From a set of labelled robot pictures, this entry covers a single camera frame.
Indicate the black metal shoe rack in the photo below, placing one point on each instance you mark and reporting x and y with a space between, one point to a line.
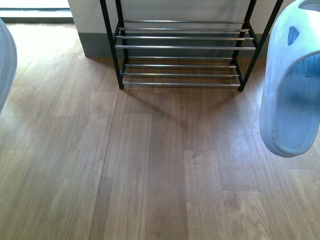
184 53

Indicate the grey window frame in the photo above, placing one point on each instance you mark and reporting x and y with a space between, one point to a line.
36 15

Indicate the light blue slipper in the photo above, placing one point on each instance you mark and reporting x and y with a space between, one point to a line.
8 62
290 107

